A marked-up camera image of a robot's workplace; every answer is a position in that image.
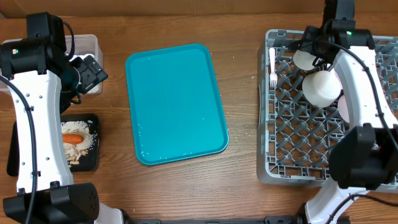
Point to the orange carrot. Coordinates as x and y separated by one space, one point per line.
73 138

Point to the white bowl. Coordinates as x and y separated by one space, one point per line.
343 109
321 88

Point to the grey dishwasher rack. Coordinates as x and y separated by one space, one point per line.
294 137

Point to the wooden handled fork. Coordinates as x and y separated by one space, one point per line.
272 76

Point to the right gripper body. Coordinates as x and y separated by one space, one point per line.
310 43

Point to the teal serving tray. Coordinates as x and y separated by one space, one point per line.
175 105

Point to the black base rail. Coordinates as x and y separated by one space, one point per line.
217 221

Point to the white paper cup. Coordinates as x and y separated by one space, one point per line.
304 60

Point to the clear plastic bin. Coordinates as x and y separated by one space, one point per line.
85 45

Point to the black tray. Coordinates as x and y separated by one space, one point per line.
13 159

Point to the peanuts and rice pile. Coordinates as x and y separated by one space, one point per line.
80 145

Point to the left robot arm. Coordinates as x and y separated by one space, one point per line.
45 78

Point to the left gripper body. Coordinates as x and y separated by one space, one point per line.
90 74

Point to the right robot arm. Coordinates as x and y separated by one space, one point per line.
367 156

